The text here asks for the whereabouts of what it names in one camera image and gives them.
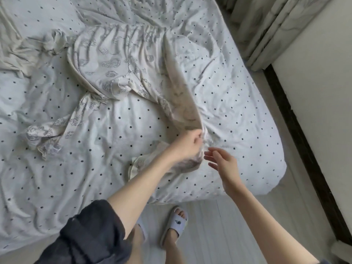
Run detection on person's right forearm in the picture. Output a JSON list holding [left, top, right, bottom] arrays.
[[225, 184, 321, 264]]

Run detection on person's black left sleeve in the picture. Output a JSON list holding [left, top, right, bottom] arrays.
[[34, 199, 134, 264]]

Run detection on person's left forearm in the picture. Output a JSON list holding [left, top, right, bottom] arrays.
[[108, 154, 179, 240]]

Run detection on person's left hand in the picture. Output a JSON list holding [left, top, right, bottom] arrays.
[[165, 128, 205, 165]]

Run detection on white slipper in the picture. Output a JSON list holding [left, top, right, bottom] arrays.
[[159, 206, 189, 248]]

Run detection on beige textured pajama pants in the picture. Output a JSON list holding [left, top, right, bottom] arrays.
[[0, 8, 72, 79]]

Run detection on person's lower leg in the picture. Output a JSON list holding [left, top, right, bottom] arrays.
[[128, 225, 146, 264], [164, 231, 185, 264]]

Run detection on white dotted bed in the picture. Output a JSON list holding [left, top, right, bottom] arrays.
[[0, 0, 288, 256]]

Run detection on cream patterned pyjama top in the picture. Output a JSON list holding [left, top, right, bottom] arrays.
[[26, 23, 209, 182]]

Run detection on person's right hand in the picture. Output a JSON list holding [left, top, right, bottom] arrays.
[[203, 147, 247, 196]]

